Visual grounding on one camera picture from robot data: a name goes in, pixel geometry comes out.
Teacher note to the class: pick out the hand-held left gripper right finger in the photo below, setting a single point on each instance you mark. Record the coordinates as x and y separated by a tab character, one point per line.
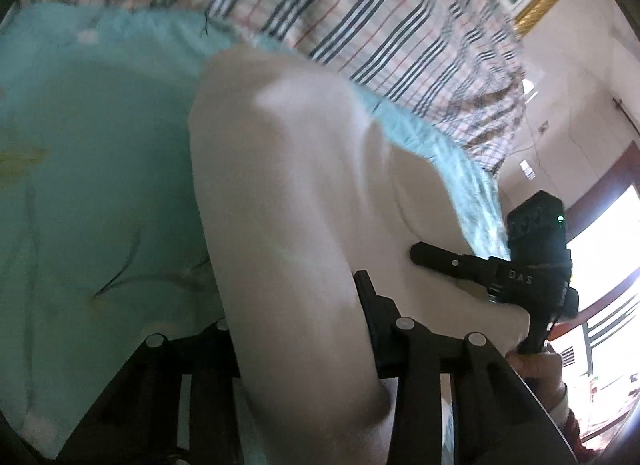
425	375

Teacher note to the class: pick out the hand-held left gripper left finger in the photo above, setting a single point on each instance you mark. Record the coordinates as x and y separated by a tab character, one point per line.
165	385

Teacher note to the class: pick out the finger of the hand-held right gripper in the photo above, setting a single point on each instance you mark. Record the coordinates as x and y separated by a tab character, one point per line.
450	260

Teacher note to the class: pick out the cream zip hoodie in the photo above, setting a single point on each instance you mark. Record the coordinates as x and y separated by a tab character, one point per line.
310	225

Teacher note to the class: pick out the person's right forearm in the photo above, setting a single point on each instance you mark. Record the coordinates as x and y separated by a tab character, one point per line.
562	417

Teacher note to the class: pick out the person's right hand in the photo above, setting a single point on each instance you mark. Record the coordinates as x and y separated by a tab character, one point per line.
542	372

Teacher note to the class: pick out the teal floral blanket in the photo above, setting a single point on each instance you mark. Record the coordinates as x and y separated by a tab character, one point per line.
100	185

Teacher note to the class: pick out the plaid quilt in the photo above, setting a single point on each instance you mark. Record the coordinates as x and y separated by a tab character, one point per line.
380	10

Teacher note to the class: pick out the wooden door frame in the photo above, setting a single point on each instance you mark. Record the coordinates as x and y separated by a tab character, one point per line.
605	180

